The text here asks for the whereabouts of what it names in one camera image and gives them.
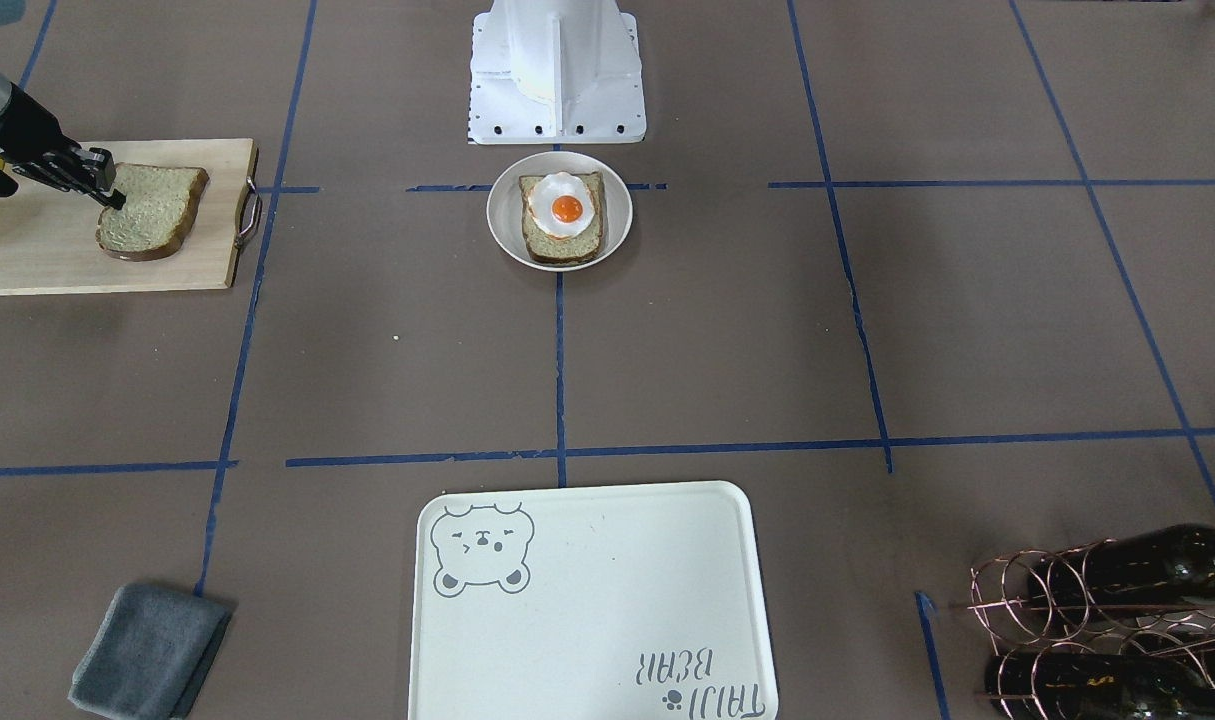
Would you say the cream bear serving tray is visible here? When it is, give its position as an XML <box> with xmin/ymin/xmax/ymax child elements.
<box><xmin>406</xmin><ymin>480</ymin><xmax>780</xmax><ymax>719</ymax></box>

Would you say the bread slice on plate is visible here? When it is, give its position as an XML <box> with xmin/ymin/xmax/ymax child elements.
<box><xmin>520</xmin><ymin>172</ymin><xmax>604</xmax><ymax>265</ymax></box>

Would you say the folded grey cloth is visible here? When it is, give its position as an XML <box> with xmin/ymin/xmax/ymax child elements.
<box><xmin>68</xmin><ymin>583</ymin><xmax>233</xmax><ymax>719</ymax></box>

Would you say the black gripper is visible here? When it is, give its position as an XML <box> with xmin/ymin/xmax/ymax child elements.
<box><xmin>0</xmin><ymin>85</ymin><xmax>126</xmax><ymax>210</ymax></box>

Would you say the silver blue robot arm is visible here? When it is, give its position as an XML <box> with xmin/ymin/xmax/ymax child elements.
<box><xmin>0</xmin><ymin>73</ymin><xmax>126</xmax><ymax>210</ymax></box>

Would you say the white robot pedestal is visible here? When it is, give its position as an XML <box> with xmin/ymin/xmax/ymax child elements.
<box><xmin>467</xmin><ymin>1</ymin><xmax>648</xmax><ymax>144</ymax></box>

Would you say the wooden cutting board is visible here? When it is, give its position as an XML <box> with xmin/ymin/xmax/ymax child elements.
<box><xmin>0</xmin><ymin>138</ymin><xmax>258</xmax><ymax>296</ymax></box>

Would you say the brown bread slice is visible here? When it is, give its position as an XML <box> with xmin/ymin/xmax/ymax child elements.
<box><xmin>96</xmin><ymin>161</ymin><xmax>209</xmax><ymax>263</ymax></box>

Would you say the dark green wine bottle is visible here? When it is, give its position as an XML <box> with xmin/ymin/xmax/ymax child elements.
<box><xmin>1027</xmin><ymin>525</ymin><xmax>1215</xmax><ymax>618</ymax></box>

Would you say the fried egg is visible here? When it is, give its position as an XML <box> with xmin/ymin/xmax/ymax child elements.
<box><xmin>519</xmin><ymin>172</ymin><xmax>599</xmax><ymax>240</ymax></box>

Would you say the white round plate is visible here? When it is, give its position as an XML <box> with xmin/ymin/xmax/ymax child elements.
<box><xmin>485</xmin><ymin>151</ymin><xmax>634</xmax><ymax>273</ymax></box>

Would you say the copper wire bottle rack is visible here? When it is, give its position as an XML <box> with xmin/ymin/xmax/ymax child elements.
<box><xmin>967</xmin><ymin>540</ymin><xmax>1215</xmax><ymax>720</ymax></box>

